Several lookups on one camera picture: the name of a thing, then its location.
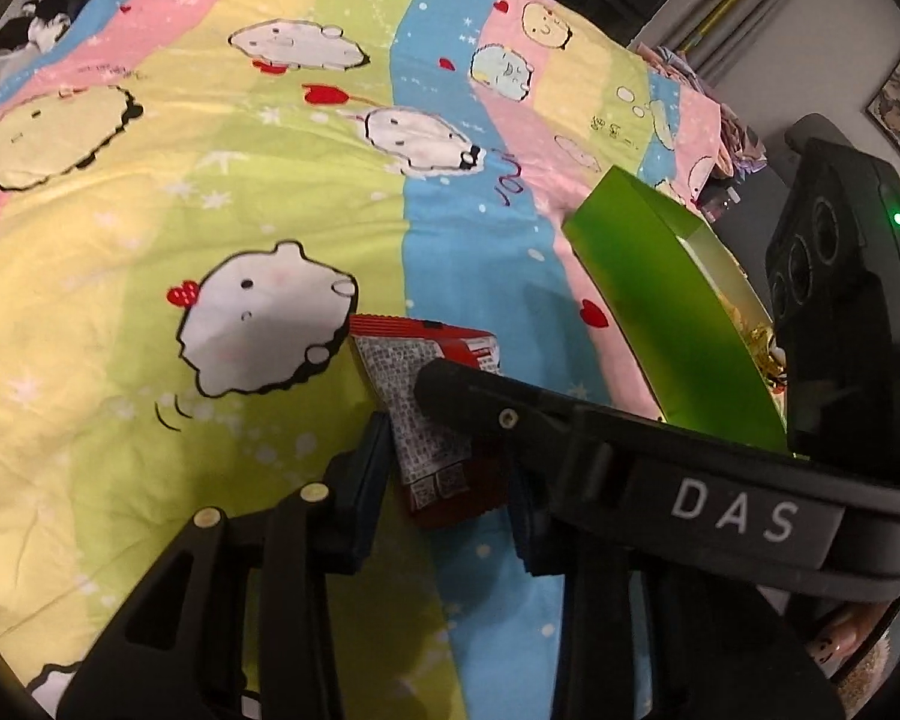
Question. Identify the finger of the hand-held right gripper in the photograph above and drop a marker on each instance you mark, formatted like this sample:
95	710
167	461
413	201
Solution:
487	401

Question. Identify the red snack packet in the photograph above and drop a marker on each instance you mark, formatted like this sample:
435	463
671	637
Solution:
435	427

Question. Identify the green cardboard box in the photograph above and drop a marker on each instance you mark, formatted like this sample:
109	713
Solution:
660	307

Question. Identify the striped cartoon printed blanket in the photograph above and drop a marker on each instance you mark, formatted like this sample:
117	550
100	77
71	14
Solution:
157	240

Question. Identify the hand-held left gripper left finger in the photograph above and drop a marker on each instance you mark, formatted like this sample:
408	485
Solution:
367	487

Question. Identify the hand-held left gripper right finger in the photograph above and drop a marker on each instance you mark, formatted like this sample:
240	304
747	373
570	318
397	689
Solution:
536	540

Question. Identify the black and white clothes pile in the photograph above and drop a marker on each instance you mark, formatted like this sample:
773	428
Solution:
45	19

